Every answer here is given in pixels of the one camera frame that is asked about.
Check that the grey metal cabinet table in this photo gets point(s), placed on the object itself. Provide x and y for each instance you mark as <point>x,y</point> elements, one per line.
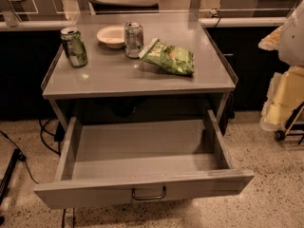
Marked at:
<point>109,73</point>

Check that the open grey top drawer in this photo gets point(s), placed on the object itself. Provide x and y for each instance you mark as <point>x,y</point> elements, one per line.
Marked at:
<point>101,164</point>

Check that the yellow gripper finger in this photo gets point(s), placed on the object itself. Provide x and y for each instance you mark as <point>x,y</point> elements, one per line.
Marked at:
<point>289,90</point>
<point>274,116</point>

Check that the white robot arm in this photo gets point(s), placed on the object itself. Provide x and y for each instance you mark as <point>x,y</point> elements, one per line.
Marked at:
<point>288,40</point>

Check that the metal drawer handle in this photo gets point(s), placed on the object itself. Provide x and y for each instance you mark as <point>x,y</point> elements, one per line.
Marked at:
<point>148,194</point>

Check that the wheeled cart base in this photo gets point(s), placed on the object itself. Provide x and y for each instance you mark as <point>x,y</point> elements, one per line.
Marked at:
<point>293,127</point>

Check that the green jalapeno chip bag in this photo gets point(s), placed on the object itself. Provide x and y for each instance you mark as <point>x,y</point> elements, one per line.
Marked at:
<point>172,59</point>

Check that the black stand leg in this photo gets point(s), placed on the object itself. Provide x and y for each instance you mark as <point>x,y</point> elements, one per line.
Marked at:
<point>16,156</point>

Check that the green soda can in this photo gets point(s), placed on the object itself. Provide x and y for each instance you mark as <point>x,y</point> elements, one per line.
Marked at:
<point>74,47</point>

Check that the silver soda can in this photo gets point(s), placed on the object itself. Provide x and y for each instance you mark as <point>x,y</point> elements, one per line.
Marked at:
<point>133,39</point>

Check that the white paper bowl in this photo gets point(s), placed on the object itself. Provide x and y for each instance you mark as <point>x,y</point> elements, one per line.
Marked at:
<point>112,36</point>

